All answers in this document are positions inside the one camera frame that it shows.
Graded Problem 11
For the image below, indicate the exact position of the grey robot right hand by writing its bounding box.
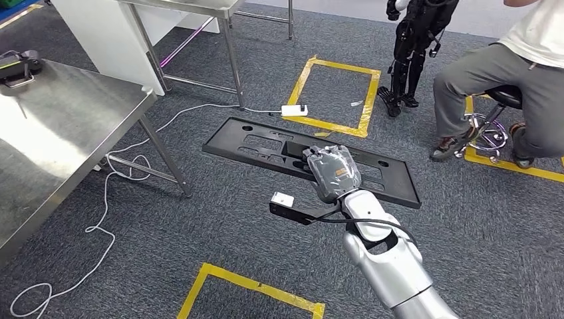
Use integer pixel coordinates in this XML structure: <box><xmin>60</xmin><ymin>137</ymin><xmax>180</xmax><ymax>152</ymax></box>
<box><xmin>302</xmin><ymin>144</ymin><xmax>363</xmax><ymax>205</ymax></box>

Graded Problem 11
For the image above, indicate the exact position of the black plastic panel part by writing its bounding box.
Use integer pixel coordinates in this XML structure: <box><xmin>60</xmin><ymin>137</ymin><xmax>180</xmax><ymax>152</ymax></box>
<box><xmin>202</xmin><ymin>116</ymin><xmax>422</xmax><ymax>210</ymax></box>

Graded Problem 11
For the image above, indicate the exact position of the stainless steel workbench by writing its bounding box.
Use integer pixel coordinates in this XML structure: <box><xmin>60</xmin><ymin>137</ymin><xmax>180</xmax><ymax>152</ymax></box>
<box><xmin>0</xmin><ymin>59</ymin><xmax>192</xmax><ymax>269</ymax></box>

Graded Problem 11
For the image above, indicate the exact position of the white power strip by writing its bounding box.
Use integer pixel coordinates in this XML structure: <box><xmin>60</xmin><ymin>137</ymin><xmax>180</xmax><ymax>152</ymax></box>
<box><xmin>281</xmin><ymin>104</ymin><xmax>309</xmax><ymax>118</ymax></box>

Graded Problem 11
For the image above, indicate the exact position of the yellow floor tape square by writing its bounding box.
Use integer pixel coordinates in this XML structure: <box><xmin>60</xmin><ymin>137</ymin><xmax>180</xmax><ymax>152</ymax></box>
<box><xmin>286</xmin><ymin>56</ymin><xmax>382</xmax><ymax>139</ymax></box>
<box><xmin>464</xmin><ymin>93</ymin><xmax>564</xmax><ymax>184</ymax></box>
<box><xmin>177</xmin><ymin>263</ymin><xmax>326</xmax><ymax>319</ymax></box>

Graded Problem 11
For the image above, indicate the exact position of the small black humanoid robot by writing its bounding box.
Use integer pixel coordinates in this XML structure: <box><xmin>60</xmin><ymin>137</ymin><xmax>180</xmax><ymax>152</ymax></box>
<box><xmin>376</xmin><ymin>0</ymin><xmax>459</xmax><ymax>118</ymax></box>

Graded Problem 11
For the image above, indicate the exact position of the person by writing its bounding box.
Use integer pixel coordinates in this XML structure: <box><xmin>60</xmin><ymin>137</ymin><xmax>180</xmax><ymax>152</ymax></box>
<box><xmin>429</xmin><ymin>0</ymin><xmax>564</xmax><ymax>170</ymax></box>

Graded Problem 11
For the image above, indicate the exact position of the black stool chrome base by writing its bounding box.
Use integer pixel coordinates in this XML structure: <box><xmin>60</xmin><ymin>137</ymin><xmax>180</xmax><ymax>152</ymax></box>
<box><xmin>454</xmin><ymin>84</ymin><xmax>525</xmax><ymax>165</ymax></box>

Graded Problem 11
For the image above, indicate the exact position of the stainless steel table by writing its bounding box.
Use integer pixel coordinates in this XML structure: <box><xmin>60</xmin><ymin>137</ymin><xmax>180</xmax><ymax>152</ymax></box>
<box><xmin>116</xmin><ymin>0</ymin><xmax>295</xmax><ymax>109</ymax></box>

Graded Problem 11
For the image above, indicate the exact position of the white cabinet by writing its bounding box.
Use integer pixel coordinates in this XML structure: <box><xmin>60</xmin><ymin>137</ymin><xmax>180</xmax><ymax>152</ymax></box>
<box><xmin>52</xmin><ymin>0</ymin><xmax>221</xmax><ymax>96</ymax></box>

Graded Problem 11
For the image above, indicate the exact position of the black device with yellow label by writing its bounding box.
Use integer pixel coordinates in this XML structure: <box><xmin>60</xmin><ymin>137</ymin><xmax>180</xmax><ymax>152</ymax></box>
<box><xmin>0</xmin><ymin>49</ymin><xmax>45</xmax><ymax>89</ymax></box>

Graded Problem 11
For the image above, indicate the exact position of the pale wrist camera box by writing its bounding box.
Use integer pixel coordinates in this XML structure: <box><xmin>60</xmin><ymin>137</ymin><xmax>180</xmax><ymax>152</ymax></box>
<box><xmin>270</xmin><ymin>191</ymin><xmax>295</xmax><ymax>209</ymax></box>

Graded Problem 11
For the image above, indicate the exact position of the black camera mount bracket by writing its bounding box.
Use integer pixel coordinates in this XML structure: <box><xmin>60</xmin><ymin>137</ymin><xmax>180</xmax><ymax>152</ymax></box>
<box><xmin>269</xmin><ymin>201</ymin><xmax>343</xmax><ymax>226</ymax></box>

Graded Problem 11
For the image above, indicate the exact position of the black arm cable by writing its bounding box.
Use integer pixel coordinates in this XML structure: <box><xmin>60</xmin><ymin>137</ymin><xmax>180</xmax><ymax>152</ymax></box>
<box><xmin>310</xmin><ymin>215</ymin><xmax>420</xmax><ymax>247</ymax></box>

